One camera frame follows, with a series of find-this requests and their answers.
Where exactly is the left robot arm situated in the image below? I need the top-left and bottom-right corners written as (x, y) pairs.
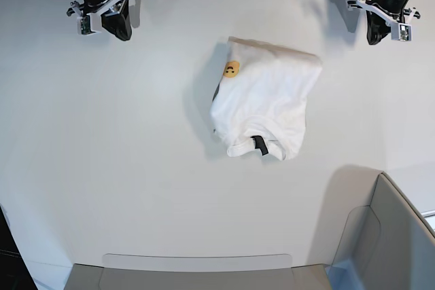
top-left (347, 0), bottom-right (421, 46)

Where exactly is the white printed t-shirt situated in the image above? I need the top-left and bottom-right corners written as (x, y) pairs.
top-left (210, 37), bottom-right (322, 161)

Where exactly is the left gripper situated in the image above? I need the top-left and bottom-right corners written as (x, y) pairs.
top-left (347, 0), bottom-right (421, 45)

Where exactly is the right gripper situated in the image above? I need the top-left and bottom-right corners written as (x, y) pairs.
top-left (67, 0), bottom-right (132, 41)

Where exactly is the grey box at right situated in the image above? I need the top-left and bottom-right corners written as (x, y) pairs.
top-left (327, 173), bottom-right (434, 289)

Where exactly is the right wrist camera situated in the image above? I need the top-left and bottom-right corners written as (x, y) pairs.
top-left (78, 16), bottom-right (93, 35)

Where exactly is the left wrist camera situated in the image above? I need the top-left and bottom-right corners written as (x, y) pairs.
top-left (398, 23), bottom-right (412, 41)

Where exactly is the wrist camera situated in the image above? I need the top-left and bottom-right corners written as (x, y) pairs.
top-left (398, 23), bottom-right (412, 41)
top-left (78, 16), bottom-right (93, 35)

